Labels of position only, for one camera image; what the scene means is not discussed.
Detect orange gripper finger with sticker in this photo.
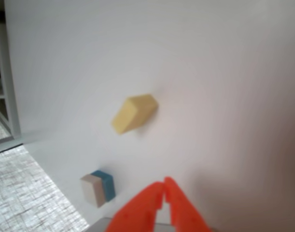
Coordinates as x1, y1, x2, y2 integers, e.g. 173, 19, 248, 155
105, 181, 166, 232

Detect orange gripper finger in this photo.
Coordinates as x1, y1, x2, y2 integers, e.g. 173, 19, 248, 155
163, 177, 212, 232

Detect blue foam cuboid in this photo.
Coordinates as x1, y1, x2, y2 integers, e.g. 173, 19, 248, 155
90, 170, 116, 203

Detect white foam cuboid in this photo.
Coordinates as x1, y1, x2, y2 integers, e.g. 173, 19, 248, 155
80, 174, 106, 208

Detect yellow foam cuboid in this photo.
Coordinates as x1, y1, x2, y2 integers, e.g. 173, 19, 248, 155
111, 93, 159, 136

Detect white shelf frame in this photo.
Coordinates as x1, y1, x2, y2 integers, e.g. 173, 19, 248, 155
0, 0, 22, 143

